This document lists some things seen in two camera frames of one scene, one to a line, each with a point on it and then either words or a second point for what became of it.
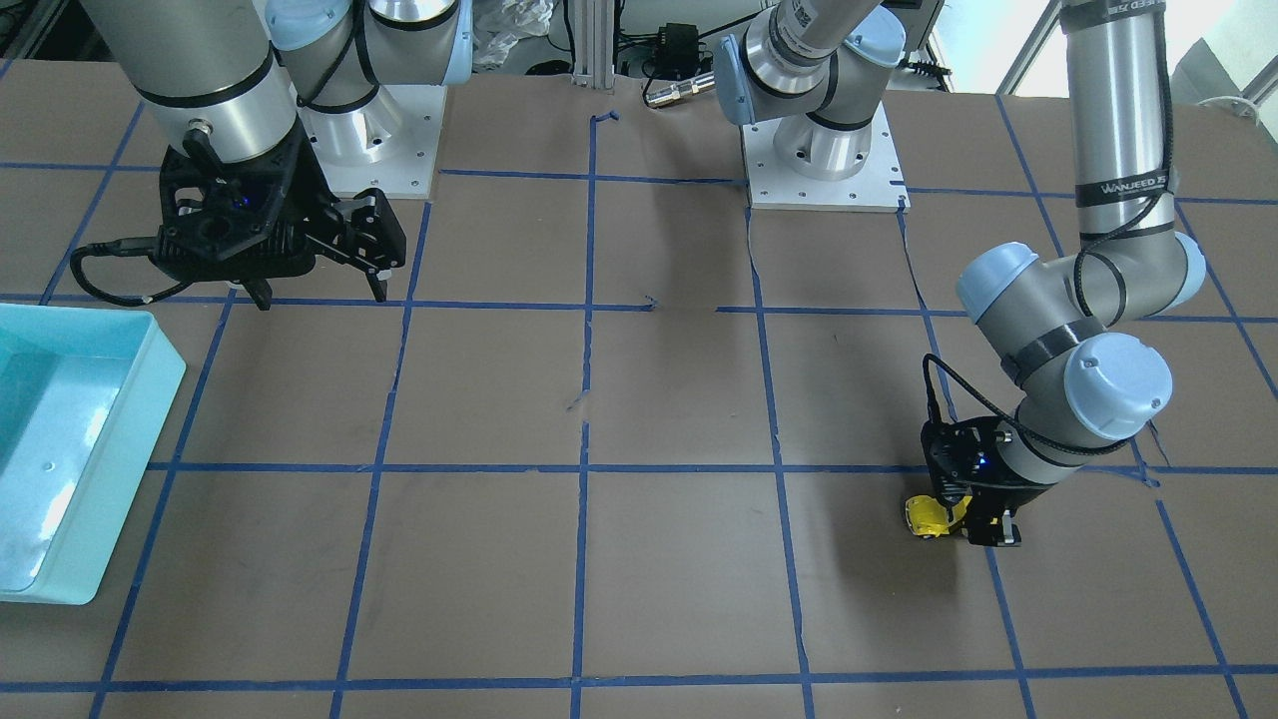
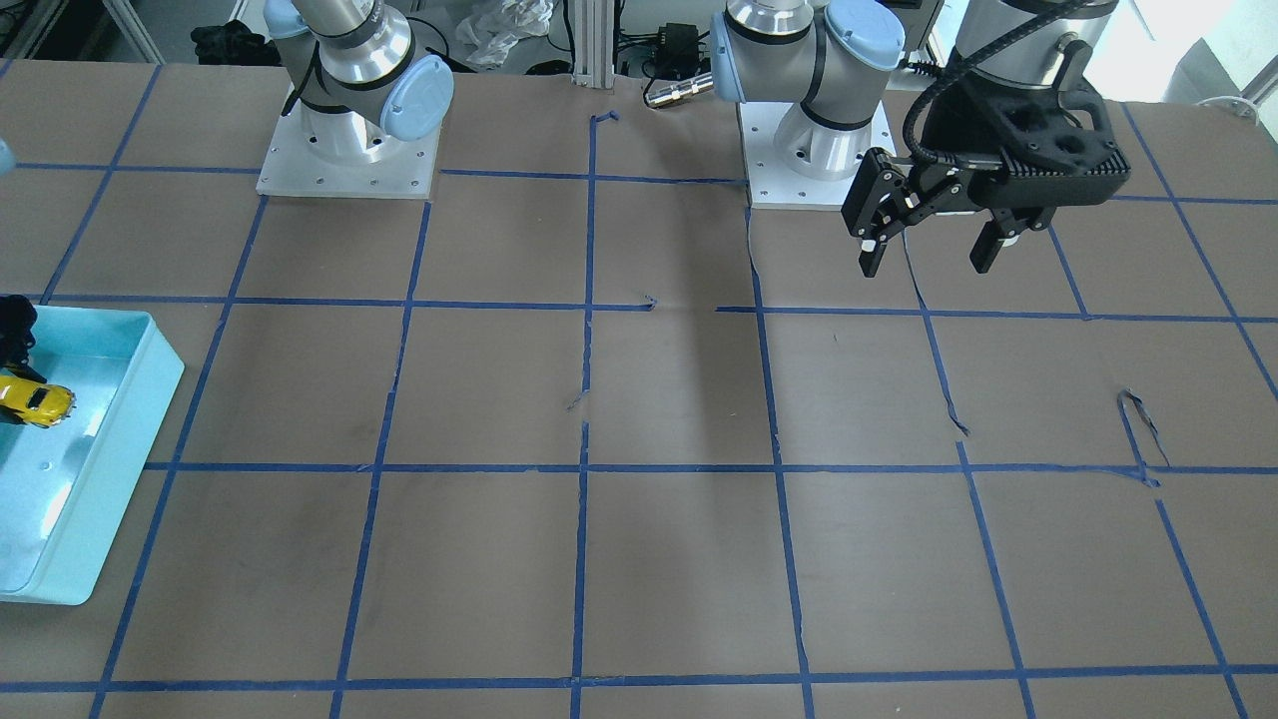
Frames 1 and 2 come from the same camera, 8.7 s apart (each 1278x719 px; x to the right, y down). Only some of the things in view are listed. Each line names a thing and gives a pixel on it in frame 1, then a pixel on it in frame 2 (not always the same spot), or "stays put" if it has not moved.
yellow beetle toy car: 928,516 → 42,404
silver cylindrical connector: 677,91 stays put
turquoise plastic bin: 85,395 stays put
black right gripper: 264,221 → 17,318
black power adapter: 677,51 stays put
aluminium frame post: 594,43 stays put
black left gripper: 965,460 → 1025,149
